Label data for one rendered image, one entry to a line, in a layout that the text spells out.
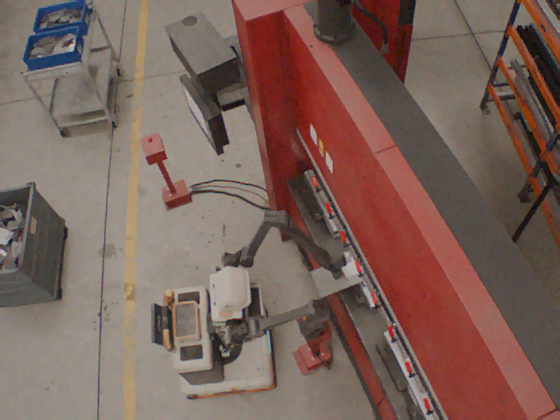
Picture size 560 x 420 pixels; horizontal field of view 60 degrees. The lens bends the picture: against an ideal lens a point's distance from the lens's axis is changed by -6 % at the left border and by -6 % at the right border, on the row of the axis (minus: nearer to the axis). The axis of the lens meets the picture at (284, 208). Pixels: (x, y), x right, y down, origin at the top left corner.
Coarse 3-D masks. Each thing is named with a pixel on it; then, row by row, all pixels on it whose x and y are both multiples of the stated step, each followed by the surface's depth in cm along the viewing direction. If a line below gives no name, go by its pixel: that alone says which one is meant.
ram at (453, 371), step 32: (320, 96) 241; (320, 128) 262; (320, 160) 288; (352, 160) 229; (352, 192) 248; (352, 224) 270; (384, 224) 217; (384, 256) 234; (416, 256) 192; (384, 288) 253; (416, 288) 205; (416, 320) 220; (448, 320) 182; (416, 352) 237; (448, 352) 194; (448, 384) 207; (480, 384) 172; (448, 416) 222; (480, 416) 182
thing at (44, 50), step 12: (36, 36) 452; (48, 36) 452; (60, 36) 455; (72, 36) 452; (36, 48) 446; (48, 48) 442; (60, 48) 441; (72, 48) 443; (24, 60) 433; (36, 60) 434; (48, 60) 438; (60, 60) 440; (72, 60) 442
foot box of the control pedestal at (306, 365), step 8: (304, 344) 376; (320, 344) 375; (296, 352) 385; (304, 352) 373; (328, 352) 372; (296, 360) 381; (304, 360) 373; (320, 360) 369; (328, 360) 374; (304, 368) 378; (312, 368) 374
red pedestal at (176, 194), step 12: (156, 132) 403; (144, 144) 397; (156, 144) 396; (156, 156) 396; (168, 180) 437; (180, 180) 460; (168, 192) 454; (180, 192) 454; (168, 204) 454; (180, 204) 460
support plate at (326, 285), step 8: (312, 272) 310; (320, 272) 310; (328, 272) 310; (320, 280) 307; (328, 280) 307; (336, 280) 306; (344, 280) 306; (352, 280) 306; (360, 280) 305; (320, 288) 305; (328, 288) 304; (336, 288) 304; (344, 288) 304
